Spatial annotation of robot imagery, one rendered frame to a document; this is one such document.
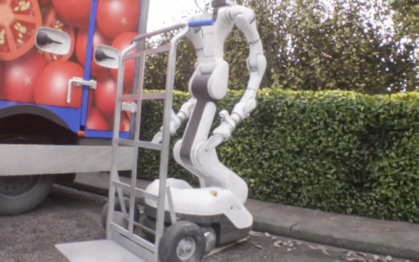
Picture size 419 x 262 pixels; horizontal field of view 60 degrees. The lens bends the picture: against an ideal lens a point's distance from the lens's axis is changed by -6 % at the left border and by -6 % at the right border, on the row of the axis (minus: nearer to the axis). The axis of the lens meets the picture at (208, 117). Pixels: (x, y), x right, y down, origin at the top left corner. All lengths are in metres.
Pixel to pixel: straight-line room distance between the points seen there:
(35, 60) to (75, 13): 0.50
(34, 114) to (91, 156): 0.61
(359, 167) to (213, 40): 1.58
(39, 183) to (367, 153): 2.52
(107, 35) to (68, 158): 1.03
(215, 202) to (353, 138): 1.47
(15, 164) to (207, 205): 1.35
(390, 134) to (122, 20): 2.36
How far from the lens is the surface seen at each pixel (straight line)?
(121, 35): 3.33
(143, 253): 2.08
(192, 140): 2.26
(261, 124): 3.45
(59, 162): 2.95
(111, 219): 2.36
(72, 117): 2.98
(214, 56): 2.39
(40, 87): 2.82
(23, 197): 2.98
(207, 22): 1.87
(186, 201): 2.09
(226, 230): 2.23
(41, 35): 2.82
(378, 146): 3.17
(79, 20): 3.06
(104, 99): 3.16
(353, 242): 2.62
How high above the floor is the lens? 0.69
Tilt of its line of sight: 2 degrees up
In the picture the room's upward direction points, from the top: 4 degrees clockwise
